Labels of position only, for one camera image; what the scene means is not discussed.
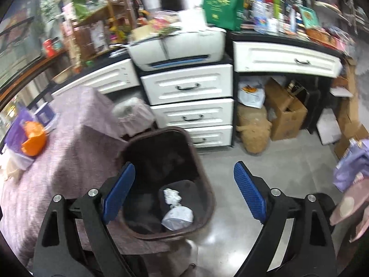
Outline red tin can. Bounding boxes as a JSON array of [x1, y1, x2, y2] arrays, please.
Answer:
[[43, 38, 56, 57]]

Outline purple bedspread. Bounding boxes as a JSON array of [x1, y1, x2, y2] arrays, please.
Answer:
[[0, 86, 173, 269]]

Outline orange foam net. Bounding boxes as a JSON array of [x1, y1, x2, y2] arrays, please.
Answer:
[[21, 121, 47, 156]]

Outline crumpled white paper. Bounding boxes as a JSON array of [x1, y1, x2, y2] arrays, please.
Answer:
[[163, 188, 183, 207]]

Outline clear water bottle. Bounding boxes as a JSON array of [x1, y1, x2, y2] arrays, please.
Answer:
[[254, 0, 273, 33]]

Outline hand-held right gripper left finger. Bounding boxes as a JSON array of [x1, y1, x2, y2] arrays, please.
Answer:
[[33, 162, 136, 277]]

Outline purple cloth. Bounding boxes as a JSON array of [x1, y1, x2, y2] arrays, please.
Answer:
[[333, 138, 369, 192]]

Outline flat white box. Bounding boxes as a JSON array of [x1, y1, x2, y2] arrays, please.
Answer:
[[316, 108, 342, 145]]

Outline long white drawer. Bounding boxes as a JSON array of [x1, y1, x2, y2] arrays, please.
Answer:
[[52, 58, 141, 97]]

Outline teal book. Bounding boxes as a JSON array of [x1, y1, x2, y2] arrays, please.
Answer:
[[298, 6, 319, 31]]

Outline brown plastic bin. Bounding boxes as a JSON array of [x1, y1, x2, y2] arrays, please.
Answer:
[[117, 127, 217, 241]]

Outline flat cardboard sheets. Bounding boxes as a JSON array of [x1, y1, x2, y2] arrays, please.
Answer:
[[331, 58, 369, 159]]

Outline black paper bag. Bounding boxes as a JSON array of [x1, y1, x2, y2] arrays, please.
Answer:
[[287, 79, 320, 113]]

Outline clear plastic bag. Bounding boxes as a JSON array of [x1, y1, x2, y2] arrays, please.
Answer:
[[112, 97, 156, 136]]

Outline purple plastic bag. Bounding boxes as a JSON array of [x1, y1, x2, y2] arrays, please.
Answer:
[[4, 108, 38, 165]]

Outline wooden shelf rack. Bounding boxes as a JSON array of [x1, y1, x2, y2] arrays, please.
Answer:
[[71, 0, 139, 64]]

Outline wide white drawer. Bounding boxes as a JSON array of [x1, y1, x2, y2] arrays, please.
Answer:
[[232, 41, 343, 78]]

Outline white foam box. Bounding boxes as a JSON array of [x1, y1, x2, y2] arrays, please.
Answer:
[[179, 9, 208, 32]]

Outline cardboard box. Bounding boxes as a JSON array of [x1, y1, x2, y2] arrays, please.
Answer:
[[265, 77, 308, 141]]

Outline white printer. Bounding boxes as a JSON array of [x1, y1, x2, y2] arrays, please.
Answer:
[[128, 29, 227, 72]]

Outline green tote bag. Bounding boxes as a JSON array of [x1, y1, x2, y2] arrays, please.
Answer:
[[202, 0, 247, 31]]

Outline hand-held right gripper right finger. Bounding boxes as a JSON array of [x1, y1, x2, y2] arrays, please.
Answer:
[[233, 162, 338, 277]]

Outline printed white plastic bag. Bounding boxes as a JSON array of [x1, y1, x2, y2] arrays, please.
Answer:
[[237, 76, 266, 108]]

